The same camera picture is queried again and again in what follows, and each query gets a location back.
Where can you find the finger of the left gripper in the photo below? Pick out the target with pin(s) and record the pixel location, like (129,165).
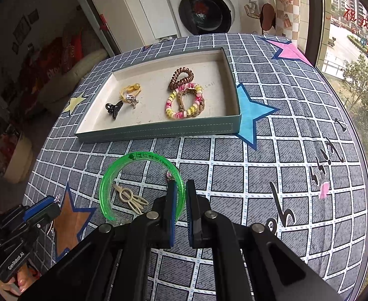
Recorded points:
(39,211)
(35,225)

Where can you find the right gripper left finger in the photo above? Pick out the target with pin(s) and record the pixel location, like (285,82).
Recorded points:
(170,213)

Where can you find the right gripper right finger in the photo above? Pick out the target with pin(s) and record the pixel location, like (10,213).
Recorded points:
(196,207)

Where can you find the purple gem charm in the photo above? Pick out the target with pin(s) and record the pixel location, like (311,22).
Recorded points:
(170,176)

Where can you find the black claw hair clip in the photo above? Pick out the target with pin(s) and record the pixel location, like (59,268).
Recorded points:
(113,109)

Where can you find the green jewelry tray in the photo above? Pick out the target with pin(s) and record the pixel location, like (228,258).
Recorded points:
(148,119)

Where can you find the person's left hand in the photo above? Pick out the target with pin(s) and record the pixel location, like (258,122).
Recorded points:
(24,278)

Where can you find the beige hair clip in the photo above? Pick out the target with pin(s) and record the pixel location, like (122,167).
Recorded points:
(136,203)

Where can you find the green translucent bangle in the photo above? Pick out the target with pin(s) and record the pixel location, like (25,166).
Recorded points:
(145,174)

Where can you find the checked blue grey tablecloth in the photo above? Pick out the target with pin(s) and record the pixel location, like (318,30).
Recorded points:
(306,177)

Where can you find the cream sofa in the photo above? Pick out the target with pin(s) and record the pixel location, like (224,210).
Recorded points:
(62,85)

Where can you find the red cushion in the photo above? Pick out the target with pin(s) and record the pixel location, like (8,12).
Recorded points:
(61,55)

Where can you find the white washing machine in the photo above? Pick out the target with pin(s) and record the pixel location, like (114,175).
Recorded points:
(200,17)

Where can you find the brown round hanging item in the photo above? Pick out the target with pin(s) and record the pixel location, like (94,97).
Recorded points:
(267,17)

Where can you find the pink checked bag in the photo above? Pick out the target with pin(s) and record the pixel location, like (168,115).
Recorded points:
(287,19)

